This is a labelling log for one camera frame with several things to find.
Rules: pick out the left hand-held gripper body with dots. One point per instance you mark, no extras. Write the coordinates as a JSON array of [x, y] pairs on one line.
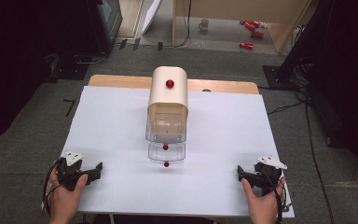
[[70, 174]]

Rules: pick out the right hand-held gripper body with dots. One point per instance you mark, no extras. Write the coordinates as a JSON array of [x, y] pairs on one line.
[[265, 175]]

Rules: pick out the person's left hand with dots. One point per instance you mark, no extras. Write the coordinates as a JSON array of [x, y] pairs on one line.
[[63, 199]]

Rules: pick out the person's right hand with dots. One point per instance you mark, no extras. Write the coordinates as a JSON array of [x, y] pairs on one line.
[[261, 205]]

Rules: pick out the white table mat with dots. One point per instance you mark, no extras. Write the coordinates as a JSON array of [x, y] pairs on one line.
[[112, 130]]

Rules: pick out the small clear drawer, red knob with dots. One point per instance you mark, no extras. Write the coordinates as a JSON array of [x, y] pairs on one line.
[[167, 153]]

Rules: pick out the large clear drawer, red knob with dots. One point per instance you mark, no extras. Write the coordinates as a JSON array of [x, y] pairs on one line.
[[166, 129]]

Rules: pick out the wooden table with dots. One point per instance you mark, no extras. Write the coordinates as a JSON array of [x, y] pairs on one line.
[[121, 81]]

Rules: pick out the black stand base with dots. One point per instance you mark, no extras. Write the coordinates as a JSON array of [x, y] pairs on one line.
[[276, 77]]

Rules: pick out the black floor plate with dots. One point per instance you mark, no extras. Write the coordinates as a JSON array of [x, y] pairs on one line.
[[70, 70]]

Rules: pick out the cream drawer cabinet, red knob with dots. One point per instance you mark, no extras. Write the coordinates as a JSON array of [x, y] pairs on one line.
[[167, 93]]

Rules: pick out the red can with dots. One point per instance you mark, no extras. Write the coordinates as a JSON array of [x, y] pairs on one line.
[[246, 45], [257, 34], [251, 25]]

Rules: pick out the dark monitor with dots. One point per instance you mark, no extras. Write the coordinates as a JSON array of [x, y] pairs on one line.
[[105, 21]]

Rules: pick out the beige mug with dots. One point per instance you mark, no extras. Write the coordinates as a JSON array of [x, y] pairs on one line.
[[203, 25]]

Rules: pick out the light wooden shelf unit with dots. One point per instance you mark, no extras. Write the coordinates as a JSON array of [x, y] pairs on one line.
[[230, 9]]

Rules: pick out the white board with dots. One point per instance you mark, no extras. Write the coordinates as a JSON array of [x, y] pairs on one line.
[[151, 14]]

